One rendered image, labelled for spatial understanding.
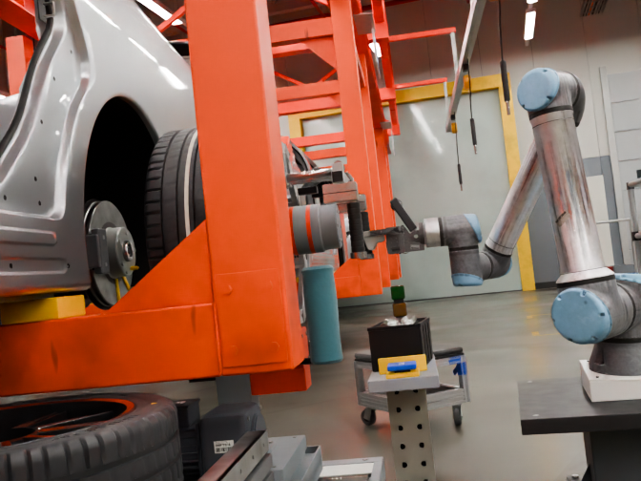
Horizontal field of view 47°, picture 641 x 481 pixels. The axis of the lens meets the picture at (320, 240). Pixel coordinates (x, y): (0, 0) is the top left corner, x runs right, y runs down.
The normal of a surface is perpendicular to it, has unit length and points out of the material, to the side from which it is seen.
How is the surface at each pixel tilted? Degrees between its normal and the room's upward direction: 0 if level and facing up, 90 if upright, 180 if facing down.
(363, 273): 90
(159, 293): 90
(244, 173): 90
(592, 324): 96
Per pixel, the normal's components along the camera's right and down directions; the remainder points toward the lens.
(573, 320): -0.70, 0.15
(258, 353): -0.13, -0.04
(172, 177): -0.16, -0.49
